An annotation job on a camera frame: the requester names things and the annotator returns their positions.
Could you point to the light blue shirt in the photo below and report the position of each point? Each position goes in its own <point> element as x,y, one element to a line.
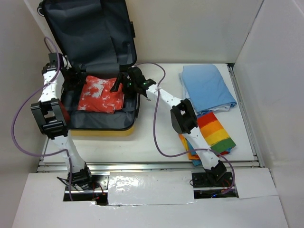
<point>204,86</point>

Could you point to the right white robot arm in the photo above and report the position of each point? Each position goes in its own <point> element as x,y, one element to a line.
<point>183,119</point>

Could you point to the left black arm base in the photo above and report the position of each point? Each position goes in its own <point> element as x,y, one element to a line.
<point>95,190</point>

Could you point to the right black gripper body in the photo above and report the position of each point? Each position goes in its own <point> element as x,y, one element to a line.
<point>129,87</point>

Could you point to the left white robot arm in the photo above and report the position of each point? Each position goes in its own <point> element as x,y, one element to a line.
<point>53,121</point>

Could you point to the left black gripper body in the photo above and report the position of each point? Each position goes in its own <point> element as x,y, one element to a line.
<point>73,79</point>

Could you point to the yellow suitcase with grey lining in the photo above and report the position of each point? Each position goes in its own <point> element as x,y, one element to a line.
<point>96,37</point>

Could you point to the aluminium front rail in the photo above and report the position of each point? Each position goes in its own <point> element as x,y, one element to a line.
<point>137,166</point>

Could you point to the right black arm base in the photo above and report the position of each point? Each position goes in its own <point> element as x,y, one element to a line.
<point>204,188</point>

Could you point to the rainbow striped cloth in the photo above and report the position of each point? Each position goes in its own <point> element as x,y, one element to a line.
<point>214,134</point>

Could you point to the white foil cover sheet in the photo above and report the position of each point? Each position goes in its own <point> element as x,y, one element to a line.
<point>150,188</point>

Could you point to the red white patterned cloth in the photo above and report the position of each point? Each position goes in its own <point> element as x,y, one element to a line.
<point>97,97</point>

